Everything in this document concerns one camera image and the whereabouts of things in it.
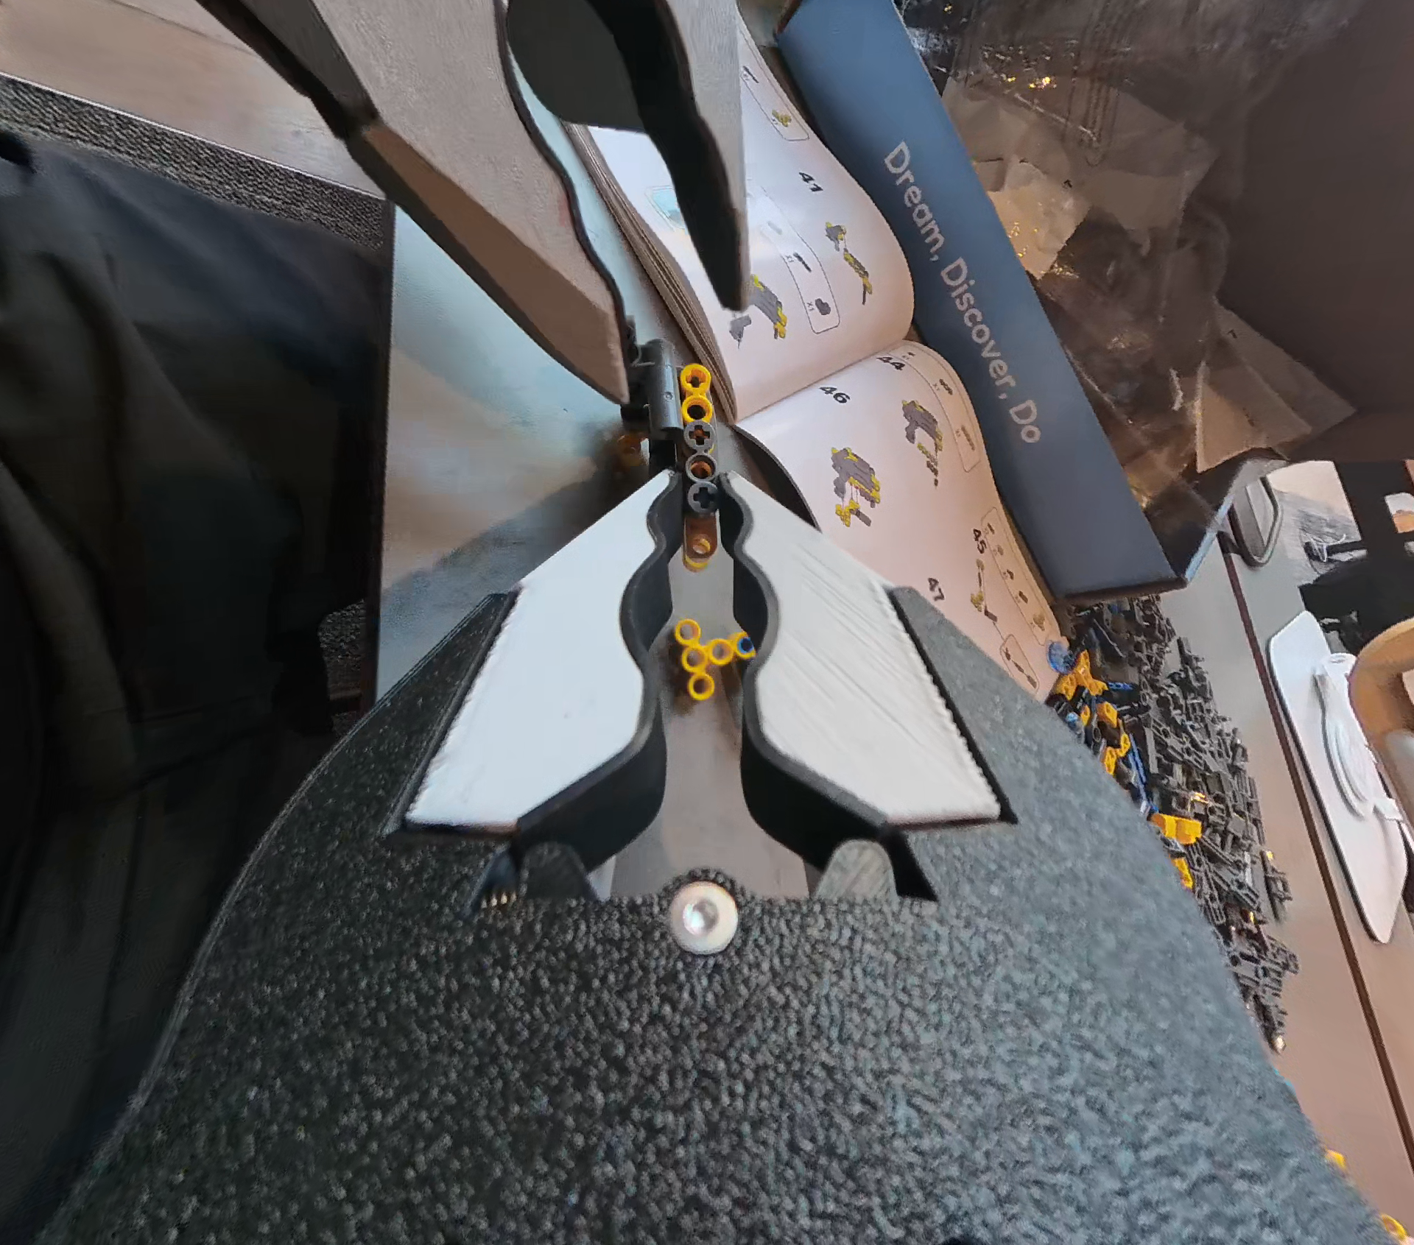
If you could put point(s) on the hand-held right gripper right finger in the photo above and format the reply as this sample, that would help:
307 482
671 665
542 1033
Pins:
872 715

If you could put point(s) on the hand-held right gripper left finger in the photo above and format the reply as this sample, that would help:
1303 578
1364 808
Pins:
530 715

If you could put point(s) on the yellow three-hole connector brick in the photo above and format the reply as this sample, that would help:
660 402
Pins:
693 662

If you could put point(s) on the yellow grey brick assembly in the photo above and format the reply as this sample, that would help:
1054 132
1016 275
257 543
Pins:
698 466

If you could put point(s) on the grey desk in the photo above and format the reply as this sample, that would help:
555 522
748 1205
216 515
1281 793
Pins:
474 384

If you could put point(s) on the grey fabric chair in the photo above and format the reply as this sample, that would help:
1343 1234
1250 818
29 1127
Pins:
165 151

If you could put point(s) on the pile of loose brick pieces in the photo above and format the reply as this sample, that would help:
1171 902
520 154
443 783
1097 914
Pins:
1193 769

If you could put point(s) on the open instruction booklet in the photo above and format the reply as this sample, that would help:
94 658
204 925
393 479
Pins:
839 360

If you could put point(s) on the blue cardboard box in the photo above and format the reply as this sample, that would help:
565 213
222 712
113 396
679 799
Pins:
972 272

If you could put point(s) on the person's body in black clothing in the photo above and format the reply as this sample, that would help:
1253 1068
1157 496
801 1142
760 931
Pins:
165 549

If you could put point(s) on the wooden book stand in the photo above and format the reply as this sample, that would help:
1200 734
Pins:
1336 769

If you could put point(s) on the crumpled clear plastic bag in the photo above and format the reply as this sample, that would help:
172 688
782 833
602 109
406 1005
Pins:
1159 107

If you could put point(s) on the black office chair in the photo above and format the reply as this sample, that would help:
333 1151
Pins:
1358 538

